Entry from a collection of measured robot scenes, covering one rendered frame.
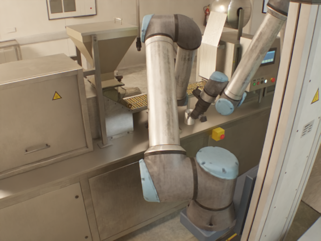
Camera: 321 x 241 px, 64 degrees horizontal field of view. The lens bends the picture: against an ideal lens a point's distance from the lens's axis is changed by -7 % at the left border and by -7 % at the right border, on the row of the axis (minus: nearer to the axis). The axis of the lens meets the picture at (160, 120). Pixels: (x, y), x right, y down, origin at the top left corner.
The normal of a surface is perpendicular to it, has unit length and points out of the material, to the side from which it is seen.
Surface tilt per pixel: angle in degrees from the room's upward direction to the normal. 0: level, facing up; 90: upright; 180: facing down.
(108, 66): 114
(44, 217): 90
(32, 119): 90
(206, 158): 5
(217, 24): 71
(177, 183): 62
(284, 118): 90
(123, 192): 90
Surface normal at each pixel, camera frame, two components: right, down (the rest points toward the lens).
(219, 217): 0.15, 0.14
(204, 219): -0.45, 0.09
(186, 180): 0.06, -0.18
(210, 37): -0.80, -0.04
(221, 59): -0.84, 0.25
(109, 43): 0.49, 0.72
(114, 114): 0.54, 0.39
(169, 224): 0.00, -0.88
